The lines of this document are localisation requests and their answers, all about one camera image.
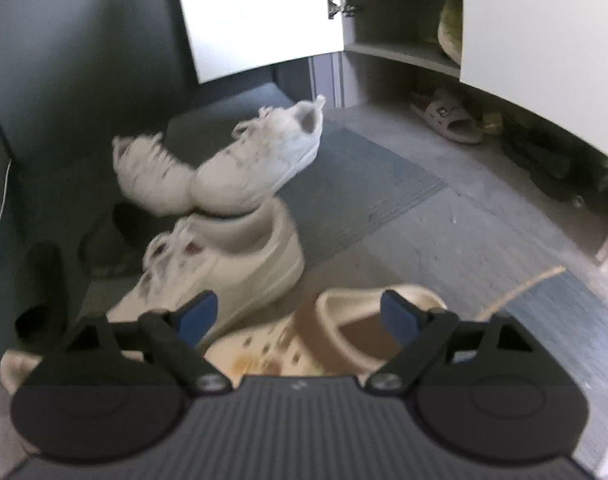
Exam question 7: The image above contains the cream lace-up sneaker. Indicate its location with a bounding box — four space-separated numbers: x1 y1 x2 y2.
106 200 305 351

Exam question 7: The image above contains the metal cabinet hinge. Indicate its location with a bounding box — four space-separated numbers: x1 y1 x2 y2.
326 0 357 21

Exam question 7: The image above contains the pale slide sandal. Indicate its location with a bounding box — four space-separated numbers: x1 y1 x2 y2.
410 87 485 145
481 110 506 136

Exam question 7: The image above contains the cream fuzzy slipper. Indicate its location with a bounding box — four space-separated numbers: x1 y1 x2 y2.
436 0 464 66

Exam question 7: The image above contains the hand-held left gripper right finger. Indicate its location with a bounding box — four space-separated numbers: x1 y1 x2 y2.
366 292 535 393

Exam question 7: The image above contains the beige clog with holes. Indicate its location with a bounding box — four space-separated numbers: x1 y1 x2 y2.
204 284 449 378
0 350 47 396

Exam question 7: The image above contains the white cabinet door with hinges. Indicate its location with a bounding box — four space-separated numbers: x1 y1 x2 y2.
173 0 345 85

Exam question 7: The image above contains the white knit sneaker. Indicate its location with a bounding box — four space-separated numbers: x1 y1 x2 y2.
190 94 327 213
111 132 197 217

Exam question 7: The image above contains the black entrance door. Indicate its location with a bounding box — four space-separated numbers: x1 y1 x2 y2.
0 0 312 161

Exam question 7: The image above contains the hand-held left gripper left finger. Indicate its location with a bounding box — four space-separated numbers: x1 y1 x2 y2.
66 290 235 395

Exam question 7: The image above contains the grey shoe cabinet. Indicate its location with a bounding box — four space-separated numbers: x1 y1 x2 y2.
336 0 608 266

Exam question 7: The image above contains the black slipper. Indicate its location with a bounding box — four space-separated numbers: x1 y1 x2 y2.
78 202 155 278

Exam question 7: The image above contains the grey ribbed door mat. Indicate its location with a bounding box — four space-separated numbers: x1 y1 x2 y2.
164 82 447 271

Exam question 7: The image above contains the thin white cable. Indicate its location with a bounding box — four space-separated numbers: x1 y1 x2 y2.
0 159 13 226

